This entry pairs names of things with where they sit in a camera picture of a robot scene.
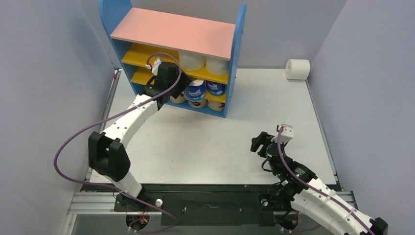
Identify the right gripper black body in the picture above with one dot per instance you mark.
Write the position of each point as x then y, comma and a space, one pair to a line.
263, 142

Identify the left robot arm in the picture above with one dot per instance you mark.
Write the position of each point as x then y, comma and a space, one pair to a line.
107, 150

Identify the blue roll front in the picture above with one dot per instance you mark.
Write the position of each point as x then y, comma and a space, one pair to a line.
215, 89

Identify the plain white toilet roll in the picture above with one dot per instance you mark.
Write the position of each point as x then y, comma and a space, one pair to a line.
217, 66

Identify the blue roll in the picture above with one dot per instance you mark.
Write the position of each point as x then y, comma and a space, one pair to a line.
195, 91
215, 89

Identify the brown cartoon roll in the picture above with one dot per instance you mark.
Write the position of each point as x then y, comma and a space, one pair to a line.
178, 100
198, 104

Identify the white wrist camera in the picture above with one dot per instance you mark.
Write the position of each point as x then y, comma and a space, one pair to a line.
154, 67
287, 133

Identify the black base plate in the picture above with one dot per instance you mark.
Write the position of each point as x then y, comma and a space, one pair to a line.
191, 205

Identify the blue pink yellow shelf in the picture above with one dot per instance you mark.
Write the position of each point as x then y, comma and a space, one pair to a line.
135, 34

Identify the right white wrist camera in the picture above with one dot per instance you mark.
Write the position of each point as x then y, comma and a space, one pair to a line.
287, 133

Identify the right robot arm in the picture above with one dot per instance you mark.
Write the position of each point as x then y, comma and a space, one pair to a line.
300, 189

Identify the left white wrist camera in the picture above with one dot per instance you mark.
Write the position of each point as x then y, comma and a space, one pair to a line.
154, 67

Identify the blue roll back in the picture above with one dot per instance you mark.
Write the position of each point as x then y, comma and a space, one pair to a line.
195, 91

